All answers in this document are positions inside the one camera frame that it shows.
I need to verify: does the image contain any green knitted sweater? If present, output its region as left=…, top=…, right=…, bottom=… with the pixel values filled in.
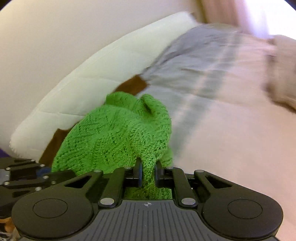
left=52, top=92, right=173, bottom=200

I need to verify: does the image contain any beige folded blanket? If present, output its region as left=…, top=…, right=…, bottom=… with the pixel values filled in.
left=266, top=35, right=295, bottom=109

